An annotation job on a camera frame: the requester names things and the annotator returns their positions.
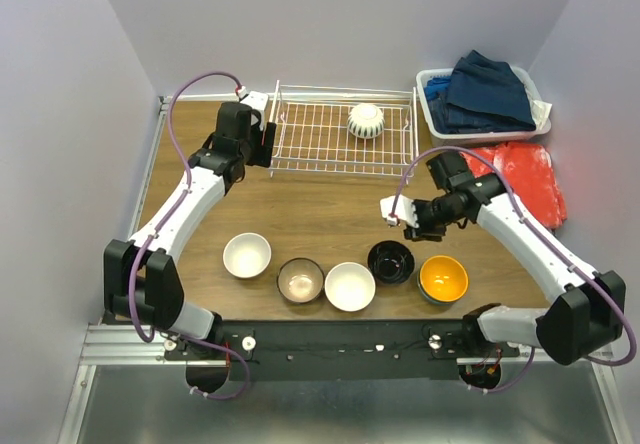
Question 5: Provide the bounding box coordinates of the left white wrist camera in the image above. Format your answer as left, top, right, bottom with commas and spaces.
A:
235, 86, 269, 131

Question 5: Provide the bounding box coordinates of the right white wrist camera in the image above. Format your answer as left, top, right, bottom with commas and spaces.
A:
379, 195, 418, 228

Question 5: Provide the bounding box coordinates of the orange bowl blue outside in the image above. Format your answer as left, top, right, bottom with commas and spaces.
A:
417, 255, 469, 306

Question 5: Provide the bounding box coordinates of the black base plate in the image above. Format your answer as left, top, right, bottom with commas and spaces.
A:
165, 319, 519, 381

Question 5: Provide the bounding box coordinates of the white plastic basket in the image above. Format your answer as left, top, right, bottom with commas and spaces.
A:
415, 66, 553, 149

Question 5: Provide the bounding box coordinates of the brown glossy bowl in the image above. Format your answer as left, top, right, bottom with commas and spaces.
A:
276, 257, 325, 304

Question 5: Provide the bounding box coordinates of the dark blue cloth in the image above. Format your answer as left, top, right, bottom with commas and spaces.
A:
424, 50, 536, 134

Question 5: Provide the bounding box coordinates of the aluminium frame rail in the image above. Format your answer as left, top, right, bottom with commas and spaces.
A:
59, 325, 633, 443

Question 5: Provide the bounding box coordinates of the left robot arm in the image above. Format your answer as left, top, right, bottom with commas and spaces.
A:
103, 91, 276, 359

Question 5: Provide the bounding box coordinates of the red white cloth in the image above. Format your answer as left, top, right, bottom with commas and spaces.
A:
473, 141, 567, 230

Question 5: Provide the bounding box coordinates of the white striped bowl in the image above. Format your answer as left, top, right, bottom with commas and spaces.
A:
347, 103, 385, 139

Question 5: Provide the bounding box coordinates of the black bowl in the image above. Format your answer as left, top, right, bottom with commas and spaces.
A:
367, 240, 415, 286

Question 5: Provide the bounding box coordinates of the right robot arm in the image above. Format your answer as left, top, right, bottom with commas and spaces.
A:
380, 146, 638, 367

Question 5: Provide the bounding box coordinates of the white bowl red outside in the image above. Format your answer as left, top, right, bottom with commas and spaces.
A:
324, 262, 376, 312

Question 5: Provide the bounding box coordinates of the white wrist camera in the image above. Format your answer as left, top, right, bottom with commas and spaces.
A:
379, 195, 418, 228
235, 86, 269, 131

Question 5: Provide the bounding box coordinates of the white bowl far left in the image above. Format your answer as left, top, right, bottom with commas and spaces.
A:
223, 233, 272, 279

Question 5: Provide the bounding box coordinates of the white wire dish rack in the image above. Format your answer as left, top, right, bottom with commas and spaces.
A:
269, 80, 419, 177

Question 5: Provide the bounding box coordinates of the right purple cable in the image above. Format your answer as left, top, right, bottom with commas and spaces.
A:
389, 147, 637, 396

